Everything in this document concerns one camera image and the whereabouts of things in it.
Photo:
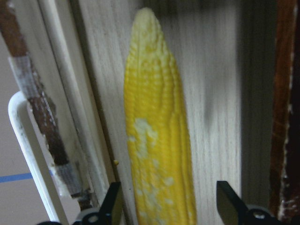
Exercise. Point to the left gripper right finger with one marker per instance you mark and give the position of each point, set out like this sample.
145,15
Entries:
230,207

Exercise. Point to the dark wooden drawer cabinet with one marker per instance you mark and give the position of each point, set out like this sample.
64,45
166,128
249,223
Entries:
285,142

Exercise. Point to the yellow corn cob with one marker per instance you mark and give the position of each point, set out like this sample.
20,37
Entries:
157,132

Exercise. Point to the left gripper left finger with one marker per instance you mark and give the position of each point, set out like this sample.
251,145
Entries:
111,208

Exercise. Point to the wooden drawer with white handle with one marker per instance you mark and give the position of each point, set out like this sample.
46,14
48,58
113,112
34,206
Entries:
68,58

